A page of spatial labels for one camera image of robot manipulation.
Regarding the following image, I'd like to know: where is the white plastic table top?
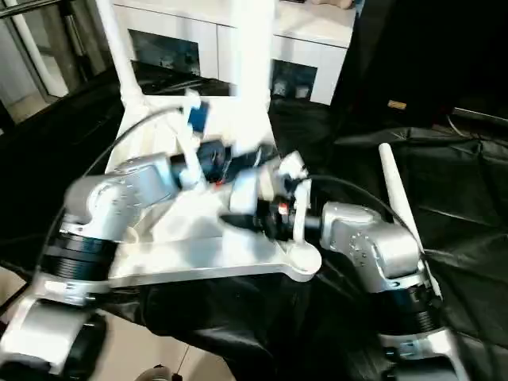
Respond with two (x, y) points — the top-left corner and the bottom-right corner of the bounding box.
(106, 93), (322, 289)

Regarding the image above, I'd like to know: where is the white plastic table leg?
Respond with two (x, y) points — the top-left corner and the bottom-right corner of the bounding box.
(378, 143), (444, 301)
(228, 0), (277, 214)
(94, 0), (146, 110)

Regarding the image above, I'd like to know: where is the white glass-door sideboard cabinet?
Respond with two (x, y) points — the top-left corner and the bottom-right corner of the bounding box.
(113, 0), (358, 106)

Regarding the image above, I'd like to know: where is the black work mat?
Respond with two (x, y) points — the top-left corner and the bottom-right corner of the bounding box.
(0, 63), (508, 381)

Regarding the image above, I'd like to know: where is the grey metal rack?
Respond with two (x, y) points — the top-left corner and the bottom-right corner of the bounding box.
(0, 0), (112, 124)

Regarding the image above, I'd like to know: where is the black backdrop cloth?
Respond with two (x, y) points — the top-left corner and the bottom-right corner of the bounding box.
(331, 0), (508, 128)

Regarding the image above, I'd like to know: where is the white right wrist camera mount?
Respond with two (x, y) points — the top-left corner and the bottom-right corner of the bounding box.
(277, 152), (314, 244)

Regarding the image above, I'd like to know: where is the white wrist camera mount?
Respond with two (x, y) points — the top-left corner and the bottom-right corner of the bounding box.
(277, 152), (314, 244)
(174, 90), (211, 192)

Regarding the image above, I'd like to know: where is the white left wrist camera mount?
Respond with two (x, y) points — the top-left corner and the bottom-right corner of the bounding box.
(174, 90), (211, 192)

